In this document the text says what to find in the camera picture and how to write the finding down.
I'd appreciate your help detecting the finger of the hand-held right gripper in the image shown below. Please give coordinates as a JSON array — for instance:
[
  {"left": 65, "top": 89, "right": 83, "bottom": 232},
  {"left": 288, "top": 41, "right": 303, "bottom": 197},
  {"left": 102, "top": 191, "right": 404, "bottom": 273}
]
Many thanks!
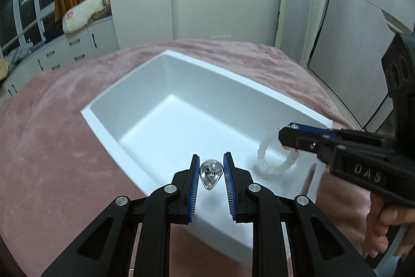
[
  {"left": 278, "top": 126, "right": 338, "bottom": 163},
  {"left": 288, "top": 123, "right": 340, "bottom": 138}
]

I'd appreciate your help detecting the standing mirror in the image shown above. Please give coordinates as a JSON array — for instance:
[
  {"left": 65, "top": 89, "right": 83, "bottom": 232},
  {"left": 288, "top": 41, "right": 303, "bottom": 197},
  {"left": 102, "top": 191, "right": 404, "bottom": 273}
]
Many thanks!
[{"left": 275, "top": 0, "right": 317, "bottom": 67}]

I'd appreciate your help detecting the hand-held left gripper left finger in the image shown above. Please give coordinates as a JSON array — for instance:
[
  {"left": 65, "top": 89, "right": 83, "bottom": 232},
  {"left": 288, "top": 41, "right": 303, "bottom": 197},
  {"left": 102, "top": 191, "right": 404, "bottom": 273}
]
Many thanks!
[{"left": 40, "top": 154, "right": 200, "bottom": 277}]

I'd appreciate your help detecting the person's right hand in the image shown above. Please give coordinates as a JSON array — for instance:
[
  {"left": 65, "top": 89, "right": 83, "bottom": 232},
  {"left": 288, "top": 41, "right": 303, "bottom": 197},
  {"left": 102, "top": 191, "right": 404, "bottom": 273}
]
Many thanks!
[{"left": 366, "top": 202, "right": 415, "bottom": 261}]

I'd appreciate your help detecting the white bead bracelet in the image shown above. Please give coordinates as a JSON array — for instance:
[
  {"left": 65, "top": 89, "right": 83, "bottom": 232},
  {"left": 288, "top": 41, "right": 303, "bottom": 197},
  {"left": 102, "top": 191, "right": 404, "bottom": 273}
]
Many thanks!
[{"left": 257, "top": 130, "right": 299, "bottom": 174}]

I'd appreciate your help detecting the white foam box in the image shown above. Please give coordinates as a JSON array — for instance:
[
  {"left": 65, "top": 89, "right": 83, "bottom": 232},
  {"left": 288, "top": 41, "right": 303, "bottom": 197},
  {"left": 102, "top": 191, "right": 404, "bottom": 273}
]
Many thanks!
[{"left": 80, "top": 50, "right": 335, "bottom": 260}]

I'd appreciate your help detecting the pink blanket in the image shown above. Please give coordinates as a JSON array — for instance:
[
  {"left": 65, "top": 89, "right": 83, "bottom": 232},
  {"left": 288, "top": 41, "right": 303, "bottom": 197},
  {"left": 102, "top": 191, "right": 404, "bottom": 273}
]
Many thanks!
[{"left": 0, "top": 39, "right": 370, "bottom": 277}]

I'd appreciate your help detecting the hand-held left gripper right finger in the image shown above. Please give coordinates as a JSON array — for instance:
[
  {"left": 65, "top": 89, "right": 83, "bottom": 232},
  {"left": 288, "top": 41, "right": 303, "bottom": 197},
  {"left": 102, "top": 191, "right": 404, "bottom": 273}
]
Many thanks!
[{"left": 223, "top": 152, "right": 378, "bottom": 277}]

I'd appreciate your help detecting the silver teardrop pendant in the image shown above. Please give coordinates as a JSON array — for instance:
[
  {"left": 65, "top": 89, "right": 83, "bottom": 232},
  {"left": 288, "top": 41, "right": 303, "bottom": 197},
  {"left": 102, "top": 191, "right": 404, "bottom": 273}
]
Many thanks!
[{"left": 199, "top": 159, "right": 224, "bottom": 191}]

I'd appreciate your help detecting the white drawer cabinet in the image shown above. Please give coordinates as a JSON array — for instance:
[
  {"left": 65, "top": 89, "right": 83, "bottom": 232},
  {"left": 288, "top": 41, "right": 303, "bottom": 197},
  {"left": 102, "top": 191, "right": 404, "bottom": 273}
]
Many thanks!
[{"left": 0, "top": 17, "right": 119, "bottom": 102}]

